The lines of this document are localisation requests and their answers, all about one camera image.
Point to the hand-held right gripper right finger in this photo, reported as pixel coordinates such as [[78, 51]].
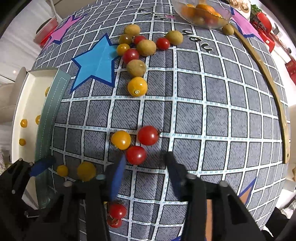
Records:
[[175, 172]]

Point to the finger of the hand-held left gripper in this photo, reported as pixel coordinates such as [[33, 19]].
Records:
[[42, 165]]

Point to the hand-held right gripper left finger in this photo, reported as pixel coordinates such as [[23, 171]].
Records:
[[118, 176]]

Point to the red cherry tomato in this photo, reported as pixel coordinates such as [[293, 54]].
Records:
[[163, 43], [130, 55], [148, 135], [136, 155], [139, 39], [117, 210], [114, 223]]

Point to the white tray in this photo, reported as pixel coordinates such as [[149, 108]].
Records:
[[27, 97]]

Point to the large yellow cherry tomato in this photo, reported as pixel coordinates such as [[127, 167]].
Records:
[[137, 86]]

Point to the grey grid star-print blanket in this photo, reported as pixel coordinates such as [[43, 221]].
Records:
[[208, 115]]

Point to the white sofa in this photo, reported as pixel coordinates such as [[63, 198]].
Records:
[[9, 92]]

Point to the red lidded container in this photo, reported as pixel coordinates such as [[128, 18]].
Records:
[[47, 30]]

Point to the curved wooden strip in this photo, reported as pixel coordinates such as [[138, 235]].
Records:
[[266, 69]]

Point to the red plastic object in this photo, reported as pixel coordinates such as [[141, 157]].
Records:
[[291, 68]]

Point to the orange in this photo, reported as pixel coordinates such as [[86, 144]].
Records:
[[188, 11], [208, 9]]

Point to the clear glass bowl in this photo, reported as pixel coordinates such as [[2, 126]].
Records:
[[225, 12]]

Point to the red plastic stool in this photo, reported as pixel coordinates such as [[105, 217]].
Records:
[[263, 22]]

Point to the plate of cookies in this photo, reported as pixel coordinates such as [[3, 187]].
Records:
[[239, 5]]

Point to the green plant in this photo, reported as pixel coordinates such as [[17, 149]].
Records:
[[254, 8]]

